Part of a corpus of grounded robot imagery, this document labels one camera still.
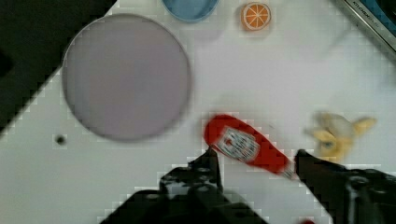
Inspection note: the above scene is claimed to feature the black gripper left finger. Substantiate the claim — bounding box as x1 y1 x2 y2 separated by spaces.
100 149 268 224

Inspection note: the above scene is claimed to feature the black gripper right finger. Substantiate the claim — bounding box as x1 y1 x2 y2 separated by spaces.
294 149 396 224

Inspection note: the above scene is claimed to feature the red ketchup bottle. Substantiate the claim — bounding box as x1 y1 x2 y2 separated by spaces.
204 114 295 179

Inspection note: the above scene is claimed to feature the peeled banana toy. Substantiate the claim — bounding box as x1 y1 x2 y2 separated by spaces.
306 112 377 162

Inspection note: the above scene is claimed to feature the grey round plate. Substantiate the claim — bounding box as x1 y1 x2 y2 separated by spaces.
62 14 192 142

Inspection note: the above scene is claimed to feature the blue cup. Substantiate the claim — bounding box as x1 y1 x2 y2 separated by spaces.
161 0 219 23

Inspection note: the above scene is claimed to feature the silver toaster oven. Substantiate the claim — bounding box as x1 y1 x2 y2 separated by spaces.
333 0 396 61

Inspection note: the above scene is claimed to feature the orange slice toy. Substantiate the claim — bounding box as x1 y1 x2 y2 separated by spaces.
240 2 272 32

